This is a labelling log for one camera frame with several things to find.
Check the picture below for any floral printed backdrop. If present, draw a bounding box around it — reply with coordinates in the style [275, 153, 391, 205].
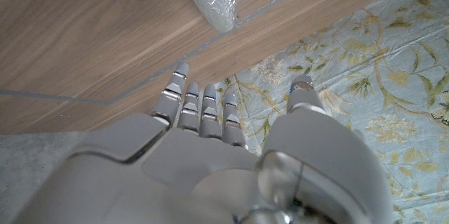
[213, 0, 449, 224]

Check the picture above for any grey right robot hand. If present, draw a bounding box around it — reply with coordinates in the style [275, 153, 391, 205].
[13, 61, 396, 224]

